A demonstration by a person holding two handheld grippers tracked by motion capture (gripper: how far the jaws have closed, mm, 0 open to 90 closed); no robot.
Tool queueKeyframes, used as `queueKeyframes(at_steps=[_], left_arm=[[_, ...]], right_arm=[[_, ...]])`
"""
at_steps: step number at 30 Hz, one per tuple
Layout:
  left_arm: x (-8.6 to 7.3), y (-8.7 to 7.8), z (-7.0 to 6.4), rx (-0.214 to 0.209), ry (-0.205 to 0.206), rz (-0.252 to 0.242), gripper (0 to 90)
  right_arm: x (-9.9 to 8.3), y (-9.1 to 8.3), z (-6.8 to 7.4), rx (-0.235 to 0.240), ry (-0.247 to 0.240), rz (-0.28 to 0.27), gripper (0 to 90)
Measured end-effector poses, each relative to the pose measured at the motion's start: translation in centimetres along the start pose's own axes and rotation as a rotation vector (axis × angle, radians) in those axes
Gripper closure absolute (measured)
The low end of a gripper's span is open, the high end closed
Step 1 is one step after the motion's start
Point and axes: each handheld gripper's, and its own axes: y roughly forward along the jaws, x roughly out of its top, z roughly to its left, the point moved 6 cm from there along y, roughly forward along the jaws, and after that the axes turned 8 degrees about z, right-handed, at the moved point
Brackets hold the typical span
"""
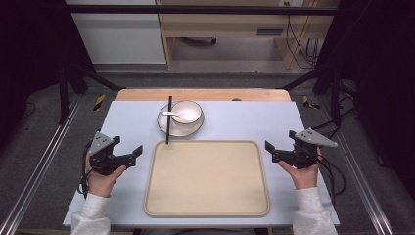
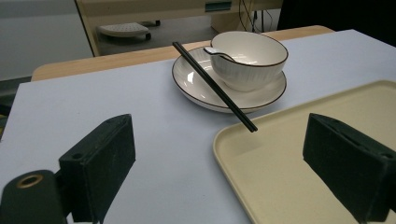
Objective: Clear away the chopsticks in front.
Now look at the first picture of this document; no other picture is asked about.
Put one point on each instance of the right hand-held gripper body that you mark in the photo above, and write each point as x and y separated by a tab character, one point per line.
303	153

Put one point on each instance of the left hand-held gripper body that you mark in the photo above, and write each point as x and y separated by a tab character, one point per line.
103	160

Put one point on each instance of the person's left hand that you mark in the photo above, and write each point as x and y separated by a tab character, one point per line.
102	182

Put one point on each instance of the person's right hand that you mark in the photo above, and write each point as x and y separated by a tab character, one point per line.
303	178

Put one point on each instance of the yellow black tape marker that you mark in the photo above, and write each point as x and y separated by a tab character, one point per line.
308	103
99	102

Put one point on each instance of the black chopstick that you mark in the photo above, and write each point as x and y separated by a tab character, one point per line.
168	130

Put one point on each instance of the white round plate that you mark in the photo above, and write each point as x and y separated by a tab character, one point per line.
182	130

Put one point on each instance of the white ceramic spoon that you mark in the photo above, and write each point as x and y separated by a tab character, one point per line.
170	114

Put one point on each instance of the black metal stand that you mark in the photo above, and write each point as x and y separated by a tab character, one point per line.
63	94
335	98

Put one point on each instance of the white bowl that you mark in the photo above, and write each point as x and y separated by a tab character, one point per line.
189	111

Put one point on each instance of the beige rectangular tray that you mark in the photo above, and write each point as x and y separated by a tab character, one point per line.
207	179

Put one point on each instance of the wooden table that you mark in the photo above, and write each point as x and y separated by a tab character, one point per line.
202	94

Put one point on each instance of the black curtain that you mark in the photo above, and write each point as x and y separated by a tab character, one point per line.
378	81
29	49

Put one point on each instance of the white cabinet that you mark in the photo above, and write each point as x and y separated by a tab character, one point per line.
119	36

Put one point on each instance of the black chair base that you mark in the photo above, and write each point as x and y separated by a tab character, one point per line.
200	40

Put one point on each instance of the light wooden desk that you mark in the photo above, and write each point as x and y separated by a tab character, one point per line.
225	24

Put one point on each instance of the aluminium floor rail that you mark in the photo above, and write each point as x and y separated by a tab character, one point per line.
362	176
39	173

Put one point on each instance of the black horizontal frame bar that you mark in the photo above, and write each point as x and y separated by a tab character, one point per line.
195	9

